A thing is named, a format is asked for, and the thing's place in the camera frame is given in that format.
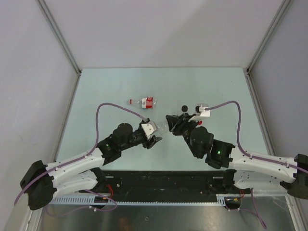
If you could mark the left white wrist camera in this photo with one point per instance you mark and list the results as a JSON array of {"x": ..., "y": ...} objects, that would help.
[{"x": 149, "y": 128}]

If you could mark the black bottle cap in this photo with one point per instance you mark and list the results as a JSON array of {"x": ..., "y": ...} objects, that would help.
[{"x": 184, "y": 108}]

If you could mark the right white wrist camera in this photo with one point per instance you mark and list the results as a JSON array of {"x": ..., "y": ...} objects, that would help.
[{"x": 201, "y": 113}]

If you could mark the right aluminium frame post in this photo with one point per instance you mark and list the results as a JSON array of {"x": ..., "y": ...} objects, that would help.
[{"x": 276, "y": 21}]

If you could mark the small clear blue-label bottle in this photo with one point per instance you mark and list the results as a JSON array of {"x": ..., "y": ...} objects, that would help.
[{"x": 180, "y": 112}]

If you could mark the left aluminium frame post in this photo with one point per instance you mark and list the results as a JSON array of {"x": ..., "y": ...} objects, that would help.
[{"x": 46, "y": 12}]

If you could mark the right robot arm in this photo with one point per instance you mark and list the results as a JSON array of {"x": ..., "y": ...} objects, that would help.
[{"x": 292, "y": 173}]

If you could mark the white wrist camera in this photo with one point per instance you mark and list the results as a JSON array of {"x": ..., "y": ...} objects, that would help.
[
  {"x": 149, "y": 128},
  {"x": 201, "y": 113}
]

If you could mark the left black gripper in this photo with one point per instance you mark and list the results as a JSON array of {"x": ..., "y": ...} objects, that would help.
[{"x": 148, "y": 143}]

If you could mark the aluminium frame post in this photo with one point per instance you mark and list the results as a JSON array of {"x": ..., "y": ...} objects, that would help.
[
  {"x": 46, "y": 12},
  {"x": 276, "y": 21}
]

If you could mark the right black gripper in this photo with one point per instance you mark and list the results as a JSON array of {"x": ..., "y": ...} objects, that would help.
[{"x": 184, "y": 122}]

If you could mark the large clear unlabeled bottle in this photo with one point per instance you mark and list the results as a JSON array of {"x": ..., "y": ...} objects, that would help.
[{"x": 162, "y": 128}]

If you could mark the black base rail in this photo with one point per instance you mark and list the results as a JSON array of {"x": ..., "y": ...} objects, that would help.
[{"x": 167, "y": 186}]

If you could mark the clear red-label bottle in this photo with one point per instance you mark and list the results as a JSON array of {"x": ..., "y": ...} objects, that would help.
[{"x": 143, "y": 103}]

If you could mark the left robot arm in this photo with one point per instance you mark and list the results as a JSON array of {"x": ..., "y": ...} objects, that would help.
[{"x": 44, "y": 182}]

